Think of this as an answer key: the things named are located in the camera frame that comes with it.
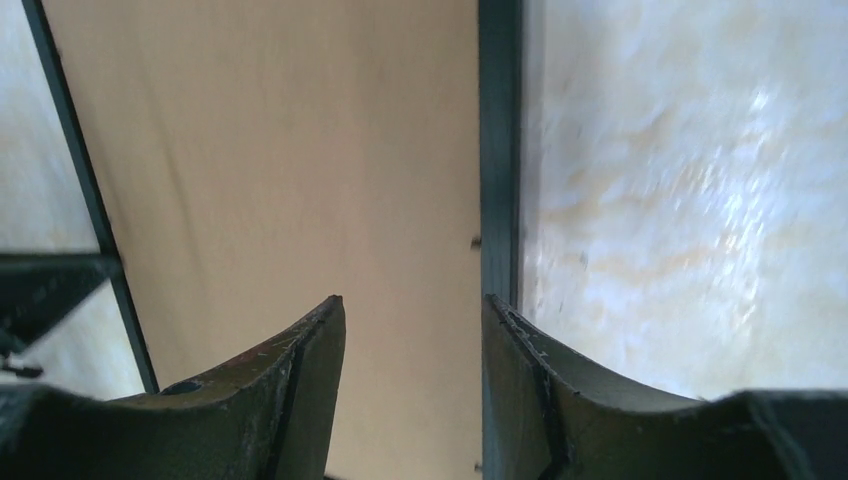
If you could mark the brown frame backing board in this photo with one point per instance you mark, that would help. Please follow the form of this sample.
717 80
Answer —
278 166

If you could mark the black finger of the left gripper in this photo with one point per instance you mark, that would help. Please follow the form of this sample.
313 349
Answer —
40 290

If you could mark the black picture frame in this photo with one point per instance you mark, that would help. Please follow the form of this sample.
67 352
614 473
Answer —
500 166

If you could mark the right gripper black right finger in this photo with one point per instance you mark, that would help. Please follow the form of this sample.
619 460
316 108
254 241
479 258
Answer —
551 413

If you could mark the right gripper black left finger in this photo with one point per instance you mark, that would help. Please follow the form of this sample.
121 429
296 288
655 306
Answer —
266 413

